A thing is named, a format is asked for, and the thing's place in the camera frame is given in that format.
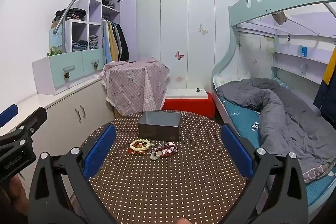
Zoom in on person's left forearm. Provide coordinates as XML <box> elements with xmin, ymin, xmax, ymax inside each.
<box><xmin>0</xmin><ymin>182</ymin><xmax>28</xmax><ymax>224</ymax></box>

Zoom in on light blue hanging garment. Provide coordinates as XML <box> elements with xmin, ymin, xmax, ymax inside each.
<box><xmin>102</xmin><ymin>20</ymin><xmax>112</xmax><ymax>64</ymax></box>

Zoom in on dark red bead bracelet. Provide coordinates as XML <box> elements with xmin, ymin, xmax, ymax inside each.
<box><xmin>157</xmin><ymin>142</ymin><xmax>180</xmax><ymax>159</ymax></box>

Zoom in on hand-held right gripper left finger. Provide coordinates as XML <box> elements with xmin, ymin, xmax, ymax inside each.
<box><xmin>28</xmin><ymin>124</ymin><xmax>117</xmax><ymax>224</ymax></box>

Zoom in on grey duvet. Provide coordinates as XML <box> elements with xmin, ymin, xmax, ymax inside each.
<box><xmin>217</xmin><ymin>78</ymin><xmax>336</xmax><ymax>184</ymax></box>

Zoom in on pink checked bear cloth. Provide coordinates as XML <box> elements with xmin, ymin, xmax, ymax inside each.
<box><xmin>101</xmin><ymin>57</ymin><xmax>171</xmax><ymax>116</ymax></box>

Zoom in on dark hanging jackets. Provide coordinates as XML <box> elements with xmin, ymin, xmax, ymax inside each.
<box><xmin>115</xmin><ymin>23</ymin><xmax>130</xmax><ymax>62</ymax></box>

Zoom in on person's left hand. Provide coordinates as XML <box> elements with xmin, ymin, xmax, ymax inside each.
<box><xmin>9</xmin><ymin>174</ymin><xmax>28</xmax><ymax>205</ymax></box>

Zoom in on teal bed sheet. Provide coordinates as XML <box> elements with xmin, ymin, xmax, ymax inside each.
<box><xmin>220</xmin><ymin>77</ymin><xmax>336</xmax><ymax>206</ymax></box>

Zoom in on grey metal box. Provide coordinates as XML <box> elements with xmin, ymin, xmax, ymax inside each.
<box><xmin>137</xmin><ymin>111</ymin><xmax>182</xmax><ymax>143</ymax></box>

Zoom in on beige low cabinet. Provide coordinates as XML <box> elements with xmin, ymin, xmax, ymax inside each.
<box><xmin>0</xmin><ymin>77</ymin><xmax>116</xmax><ymax>214</ymax></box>

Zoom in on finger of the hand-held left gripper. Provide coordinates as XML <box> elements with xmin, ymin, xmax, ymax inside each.
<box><xmin>0</xmin><ymin>105</ymin><xmax>18</xmax><ymax>127</ymax></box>
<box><xmin>0</xmin><ymin>107</ymin><xmax>48</xmax><ymax>152</ymax></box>

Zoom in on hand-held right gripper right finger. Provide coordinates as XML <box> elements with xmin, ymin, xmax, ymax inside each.
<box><xmin>220</xmin><ymin>123</ymin><xmax>309</xmax><ymax>224</ymax></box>

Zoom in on white lid board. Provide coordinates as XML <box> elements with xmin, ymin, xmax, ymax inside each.
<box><xmin>166</xmin><ymin>88</ymin><xmax>208</xmax><ymax>99</ymax></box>

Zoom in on folded blue jeans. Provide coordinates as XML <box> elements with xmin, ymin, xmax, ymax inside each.
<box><xmin>71</xmin><ymin>40</ymin><xmax>88</xmax><ymax>51</ymax></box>

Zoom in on white stair shelf cabinet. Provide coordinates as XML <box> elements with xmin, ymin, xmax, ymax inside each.
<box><xmin>49</xmin><ymin>0</ymin><xmax>122</xmax><ymax>56</ymax></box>

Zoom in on navy yellow jacket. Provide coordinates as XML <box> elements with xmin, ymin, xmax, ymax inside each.
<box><xmin>313</xmin><ymin>47</ymin><xmax>336</xmax><ymax>126</ymax></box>

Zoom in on red storage ottoman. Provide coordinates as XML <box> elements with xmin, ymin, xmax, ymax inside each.
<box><xmin>162</xmin><ymin>91</ymin><xmax>216</xmax><ymax>119</ymax></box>

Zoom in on beige hanging cloth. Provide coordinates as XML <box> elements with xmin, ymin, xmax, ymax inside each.
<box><xmin>273</xmin><ymin>11</ymin><xmax>287</xmax><ymax>25</ymax></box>

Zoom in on dark clothes pile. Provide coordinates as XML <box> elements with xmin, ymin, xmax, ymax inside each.
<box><xmin>55</xmin><ymin>7</ymin><xmax>87</xmax><ymax>22</ymax></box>

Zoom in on cream bead bracelet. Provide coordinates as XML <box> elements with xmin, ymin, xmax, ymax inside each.
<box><xmin>129</xmin><ymin>139</ymin><xmax>151</xmax><ymax>153</ymax></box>

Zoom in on teal bunk bed frame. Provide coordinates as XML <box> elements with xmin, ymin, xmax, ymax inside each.
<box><xmin>211</xmin><ymin>0</ymin><xmax>336</xmax><ymax>216</ymax></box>

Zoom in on white wardrobe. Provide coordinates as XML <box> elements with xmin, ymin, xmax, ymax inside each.
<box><xmin>136</xmin><ymin>0</ymin><xmax>238</xmax><ymax>90</ymax></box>

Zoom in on white pillow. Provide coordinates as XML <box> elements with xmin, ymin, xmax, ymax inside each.
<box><xmin>213</xmin><ymin>74</ymin><xmax>251</xmax><ymax>88</ymax></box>

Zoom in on yellow hanging garment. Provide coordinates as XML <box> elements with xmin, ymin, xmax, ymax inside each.
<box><xmin>108</xmin><ymin>21</ymin><xmax>119</xmax><ymax>62</ymax></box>

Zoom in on teal drawer unit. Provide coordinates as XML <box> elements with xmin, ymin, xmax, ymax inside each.
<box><xmin>32</xmin><ymin>49</ymin><xmax>105</xmax><ymax>95</ymax></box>

